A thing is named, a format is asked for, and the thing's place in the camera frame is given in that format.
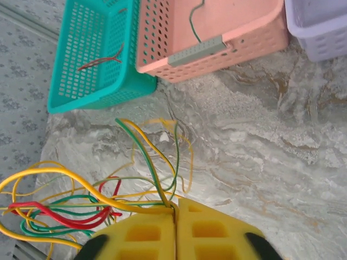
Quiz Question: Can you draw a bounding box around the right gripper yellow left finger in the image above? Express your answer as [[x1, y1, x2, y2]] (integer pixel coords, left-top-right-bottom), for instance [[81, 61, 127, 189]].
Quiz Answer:
[[78, 206, 177, 260]]

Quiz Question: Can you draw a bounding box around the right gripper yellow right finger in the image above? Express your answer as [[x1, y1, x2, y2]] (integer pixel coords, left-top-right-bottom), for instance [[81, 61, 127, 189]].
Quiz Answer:
[[177, 197, 283, 260]]

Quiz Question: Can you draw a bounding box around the red cable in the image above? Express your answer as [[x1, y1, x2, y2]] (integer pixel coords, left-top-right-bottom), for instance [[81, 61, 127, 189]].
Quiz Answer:
[[8, 175, 123, 231], [78, 7, 128, 72]]

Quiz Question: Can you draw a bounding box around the yellow cable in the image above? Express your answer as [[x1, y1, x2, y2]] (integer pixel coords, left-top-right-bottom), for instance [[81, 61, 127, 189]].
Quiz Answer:
[[131, 116, 195, 194], [119, 118, 177, 209]]

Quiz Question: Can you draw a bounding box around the tangle of coloured wires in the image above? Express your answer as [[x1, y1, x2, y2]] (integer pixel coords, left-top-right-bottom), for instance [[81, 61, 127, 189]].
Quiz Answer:
[[20, 118, 179, 241], [0, 161, 174, 250]]

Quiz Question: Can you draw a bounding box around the green cable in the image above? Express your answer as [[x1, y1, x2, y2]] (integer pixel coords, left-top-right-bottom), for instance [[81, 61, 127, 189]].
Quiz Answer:
[[188, 0, 206, 44]]

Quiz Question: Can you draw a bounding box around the teal plastic basket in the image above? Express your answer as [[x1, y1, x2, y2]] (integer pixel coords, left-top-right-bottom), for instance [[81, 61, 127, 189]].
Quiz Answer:
[[47, 0, 158, 114]]

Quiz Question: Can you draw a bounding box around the pink plastic basket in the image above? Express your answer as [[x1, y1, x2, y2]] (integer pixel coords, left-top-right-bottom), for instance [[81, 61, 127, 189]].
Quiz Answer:
[[134, 0, 290, 83]]

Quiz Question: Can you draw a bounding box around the purple plastic basket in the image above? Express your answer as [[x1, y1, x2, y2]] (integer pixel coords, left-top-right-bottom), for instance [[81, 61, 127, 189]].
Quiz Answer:
[[284, 0, 347, 63]]

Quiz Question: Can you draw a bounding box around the grey basket handle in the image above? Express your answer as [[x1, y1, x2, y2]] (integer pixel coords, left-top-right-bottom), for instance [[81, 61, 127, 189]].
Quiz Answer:
[[167, 34, 227, 67]]

